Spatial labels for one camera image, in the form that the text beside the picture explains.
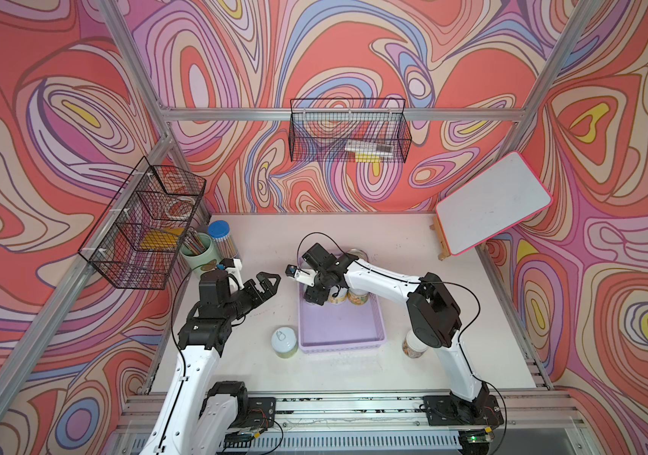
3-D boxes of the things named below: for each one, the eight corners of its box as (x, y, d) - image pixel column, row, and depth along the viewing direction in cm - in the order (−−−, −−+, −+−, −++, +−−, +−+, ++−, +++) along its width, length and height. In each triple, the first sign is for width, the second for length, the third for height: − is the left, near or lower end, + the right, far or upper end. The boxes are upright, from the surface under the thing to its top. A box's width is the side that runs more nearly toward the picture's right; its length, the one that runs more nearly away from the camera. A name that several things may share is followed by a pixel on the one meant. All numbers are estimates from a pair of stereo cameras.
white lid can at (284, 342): (273, 358, 85) (269, 351, 79) (275, 335, 89) (272, 326, 84) (297, 358, 85) (295, 351, 79) (299, 335, 89) (297, 326, 84)
